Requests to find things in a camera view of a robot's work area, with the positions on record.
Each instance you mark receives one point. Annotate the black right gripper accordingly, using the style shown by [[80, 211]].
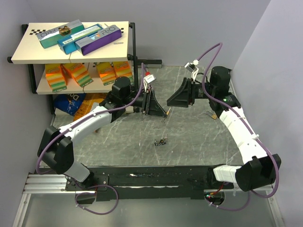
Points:
[[184, 96]]

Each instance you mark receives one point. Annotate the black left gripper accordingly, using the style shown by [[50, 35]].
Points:
[[151, 106]]

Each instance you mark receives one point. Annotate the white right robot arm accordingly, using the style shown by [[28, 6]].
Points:
[[260, 167]]

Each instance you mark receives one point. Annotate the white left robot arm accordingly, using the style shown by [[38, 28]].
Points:
[[56, 147]]

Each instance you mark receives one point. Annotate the small key bunch on table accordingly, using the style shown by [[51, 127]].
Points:
[[162, 141]]

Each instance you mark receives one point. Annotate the brass padlock long shackle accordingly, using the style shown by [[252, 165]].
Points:
[[212, 115]]

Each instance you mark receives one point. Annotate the orange green sponge pack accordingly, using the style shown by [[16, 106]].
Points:
[[78, 72], [106, 73], [55, 77], [123, 69]]

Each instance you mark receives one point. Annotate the orange snack bag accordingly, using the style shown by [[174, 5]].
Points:
[[90, 101]]

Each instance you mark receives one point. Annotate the blue Doritos bag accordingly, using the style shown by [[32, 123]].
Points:
[[69, 103]]

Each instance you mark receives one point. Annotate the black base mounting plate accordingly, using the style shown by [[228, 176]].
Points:
[[149, 182]]

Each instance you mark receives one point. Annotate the purple grey R+O box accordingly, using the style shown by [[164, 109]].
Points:
[[101, 38]]

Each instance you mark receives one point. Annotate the blue carton box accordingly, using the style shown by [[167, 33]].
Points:
[[67, 44]]

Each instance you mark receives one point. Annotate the teal grey R+O box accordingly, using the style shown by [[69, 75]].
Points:
[[50, 37]]

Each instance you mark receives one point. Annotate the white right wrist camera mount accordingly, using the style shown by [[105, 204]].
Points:
[[192, 67]]

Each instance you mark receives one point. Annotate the black bracket at back wall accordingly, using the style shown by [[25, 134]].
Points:
[[150, 63]]

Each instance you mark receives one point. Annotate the black frame shelf rack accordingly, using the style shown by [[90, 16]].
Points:
[[30, 52]]

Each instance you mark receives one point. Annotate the aluminium rail frame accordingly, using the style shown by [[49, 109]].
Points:
[[46, 203]]

